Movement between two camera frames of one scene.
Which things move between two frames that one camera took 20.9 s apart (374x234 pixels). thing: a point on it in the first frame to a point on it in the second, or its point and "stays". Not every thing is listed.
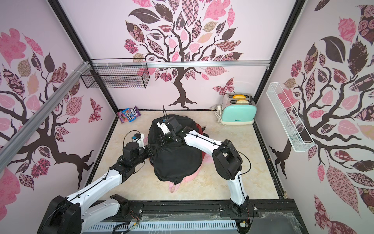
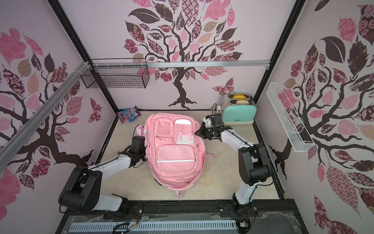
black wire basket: (118, 73) stays
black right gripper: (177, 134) to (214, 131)
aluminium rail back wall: (182, 64) stays
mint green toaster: (240, 109) stays
